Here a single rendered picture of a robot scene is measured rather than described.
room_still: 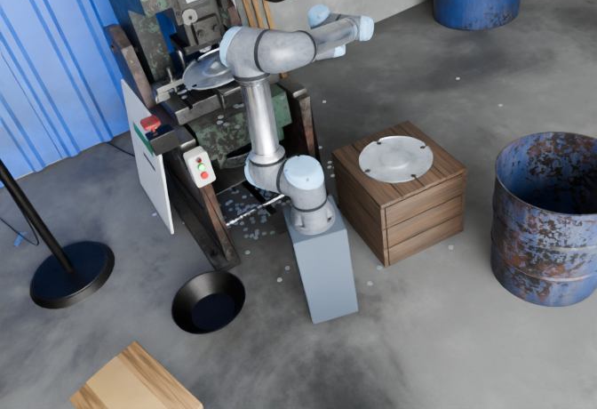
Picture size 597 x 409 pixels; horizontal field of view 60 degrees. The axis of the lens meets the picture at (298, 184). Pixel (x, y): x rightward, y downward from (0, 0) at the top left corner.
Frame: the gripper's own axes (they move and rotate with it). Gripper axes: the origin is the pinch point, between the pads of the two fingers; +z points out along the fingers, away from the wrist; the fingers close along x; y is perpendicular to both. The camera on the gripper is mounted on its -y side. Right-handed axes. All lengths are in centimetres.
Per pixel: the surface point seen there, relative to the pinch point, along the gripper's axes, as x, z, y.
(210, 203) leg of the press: 42, 26, 29
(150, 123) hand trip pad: 1.6, 31.4, 29.9
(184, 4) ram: -25.1, 16.1, -0.5
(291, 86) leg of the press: 17.7, -10.1, -7.1
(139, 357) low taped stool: 45, 33, 93
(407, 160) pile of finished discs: 50, -50, 8
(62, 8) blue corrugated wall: -13, 116, -77
